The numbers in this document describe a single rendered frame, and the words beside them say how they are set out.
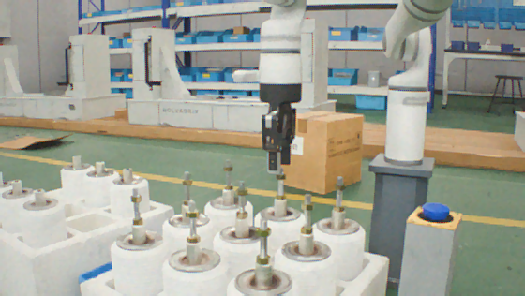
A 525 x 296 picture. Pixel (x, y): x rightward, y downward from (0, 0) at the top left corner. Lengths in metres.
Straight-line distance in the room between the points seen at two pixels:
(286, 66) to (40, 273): 0.61
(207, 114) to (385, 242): 2.08
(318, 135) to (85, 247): 1.10
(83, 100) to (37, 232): 2.89
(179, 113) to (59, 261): 2.27
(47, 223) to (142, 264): 0.30
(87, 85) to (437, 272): 3.43
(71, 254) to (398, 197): 0.73
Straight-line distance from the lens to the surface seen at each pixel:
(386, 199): 1.04
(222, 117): 2.90
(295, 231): 0.79
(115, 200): 1.06
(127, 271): 0.70
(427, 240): 0.64
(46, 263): 0.92
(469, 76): 8.85
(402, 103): 1.01
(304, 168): 1.84
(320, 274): 0.64
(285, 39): 0.74
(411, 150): 1.03
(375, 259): 0.82
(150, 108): 3.24
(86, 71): 3.80
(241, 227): 0.71
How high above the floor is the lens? 0.53
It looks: 12 degrees down
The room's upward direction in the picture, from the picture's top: straight up
